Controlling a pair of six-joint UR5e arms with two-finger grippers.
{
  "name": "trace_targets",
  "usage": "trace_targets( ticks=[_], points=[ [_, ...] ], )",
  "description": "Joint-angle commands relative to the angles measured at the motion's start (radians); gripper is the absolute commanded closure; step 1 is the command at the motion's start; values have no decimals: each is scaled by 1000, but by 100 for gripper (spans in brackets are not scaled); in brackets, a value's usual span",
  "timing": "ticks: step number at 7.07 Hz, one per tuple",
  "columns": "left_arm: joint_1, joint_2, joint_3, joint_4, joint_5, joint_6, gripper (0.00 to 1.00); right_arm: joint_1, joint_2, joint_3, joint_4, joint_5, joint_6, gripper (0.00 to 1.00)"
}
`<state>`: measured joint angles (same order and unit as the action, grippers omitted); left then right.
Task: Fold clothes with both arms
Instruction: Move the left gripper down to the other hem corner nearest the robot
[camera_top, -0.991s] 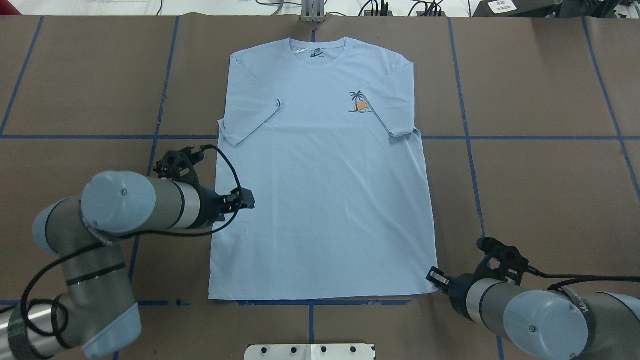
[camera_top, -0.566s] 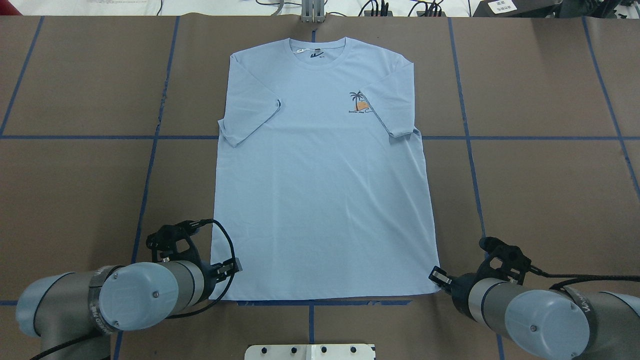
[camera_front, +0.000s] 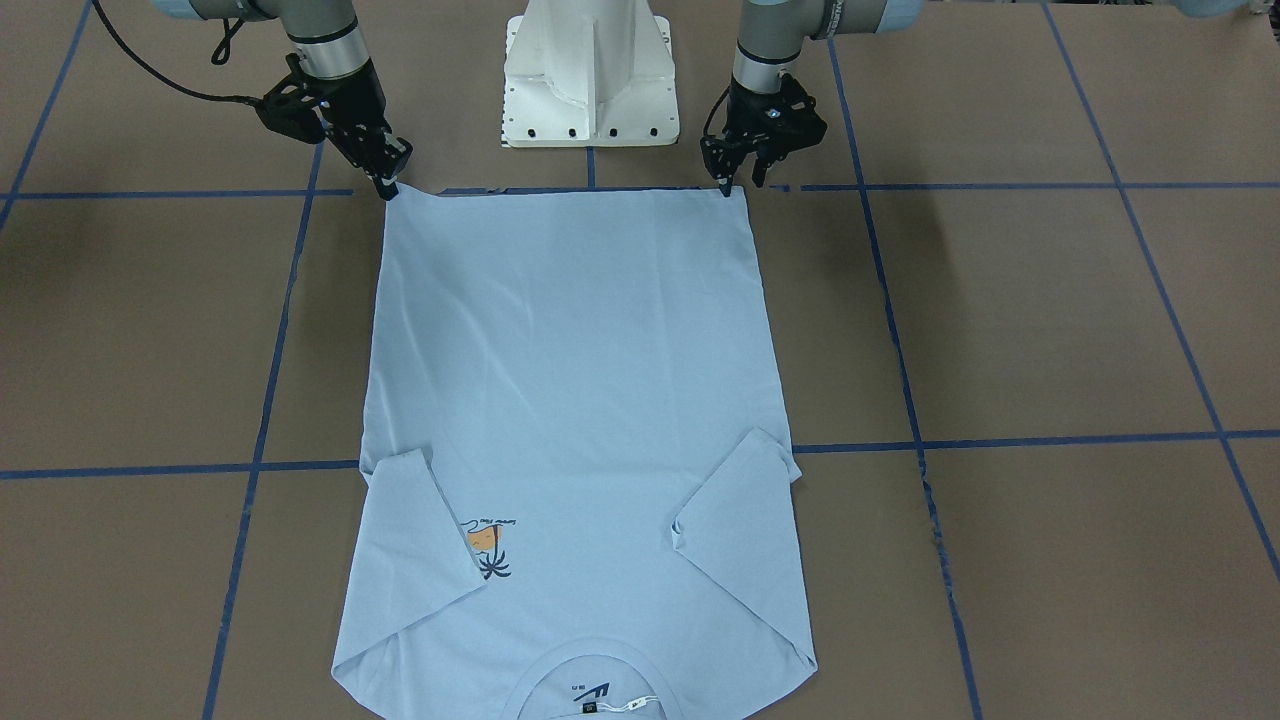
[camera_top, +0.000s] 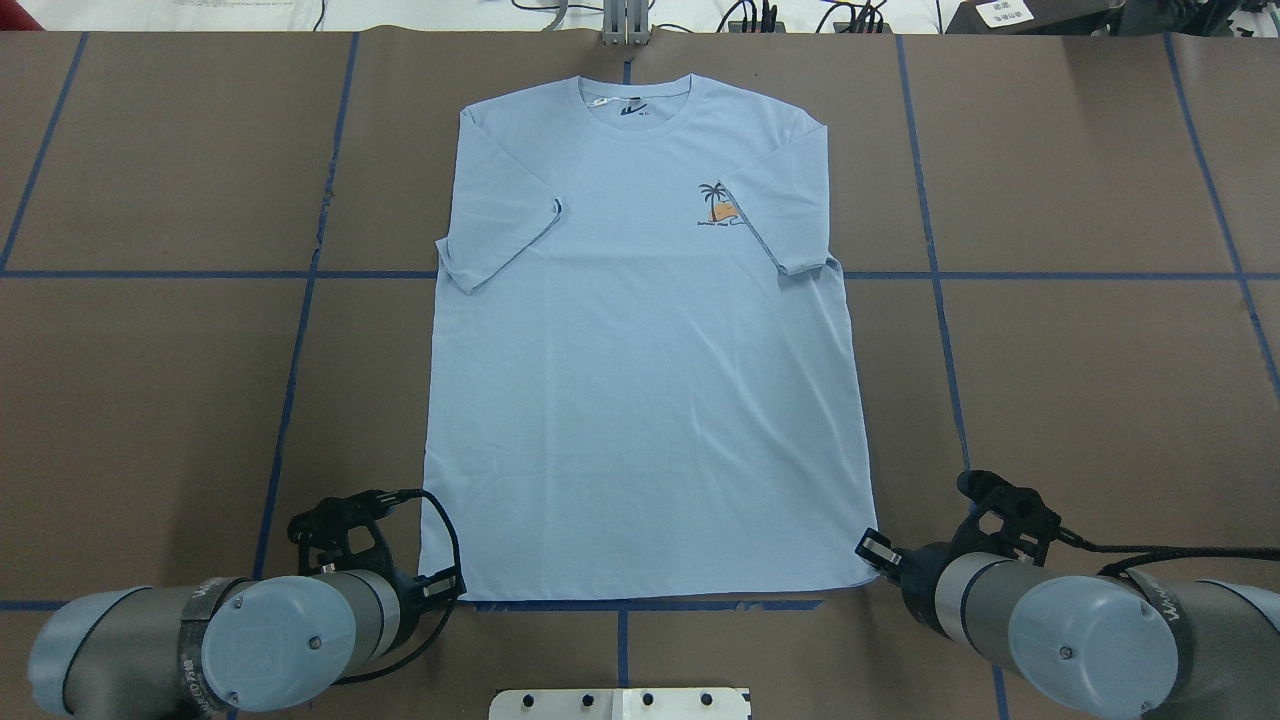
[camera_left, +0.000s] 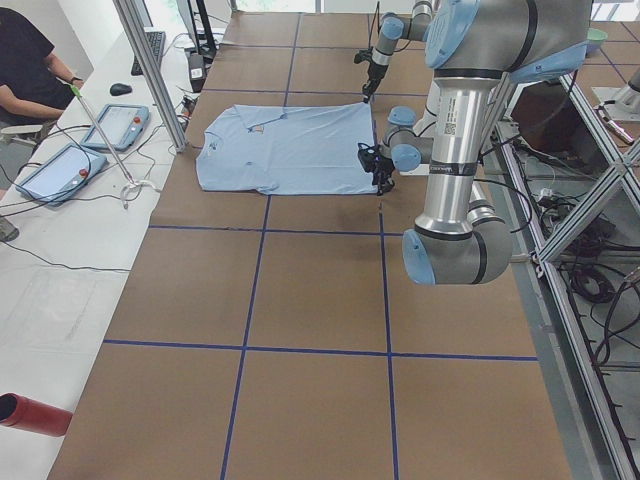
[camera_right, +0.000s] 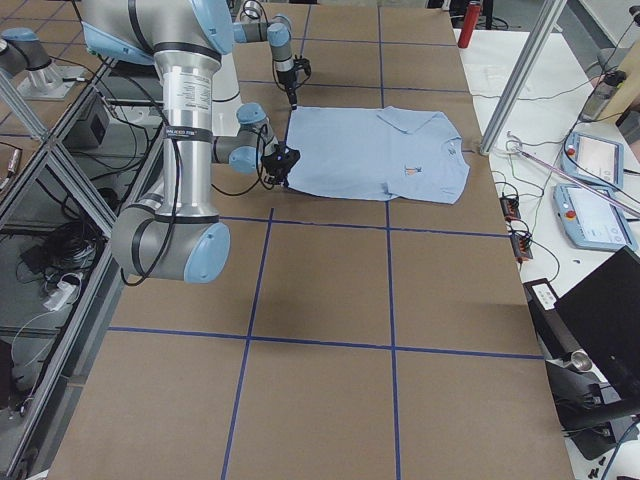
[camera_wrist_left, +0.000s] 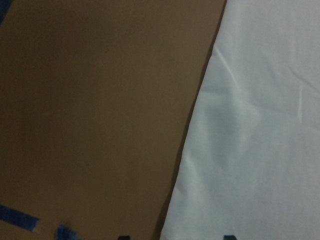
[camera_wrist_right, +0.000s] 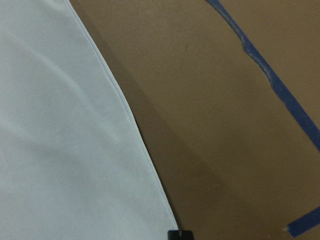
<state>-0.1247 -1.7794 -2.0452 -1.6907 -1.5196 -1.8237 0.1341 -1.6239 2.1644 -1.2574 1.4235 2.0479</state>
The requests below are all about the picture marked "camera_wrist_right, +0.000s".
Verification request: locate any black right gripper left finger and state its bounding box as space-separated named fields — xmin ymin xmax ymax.
xmin=167 ymin=231 xmax=181 ymax=240

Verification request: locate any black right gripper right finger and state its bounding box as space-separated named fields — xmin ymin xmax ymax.
xmin=180 ymin=231 xmax=194 ymax=240

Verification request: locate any light blue t-shirt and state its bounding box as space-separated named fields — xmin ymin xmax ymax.
xmin=0 ymin=0 xmax=178 ymax=240

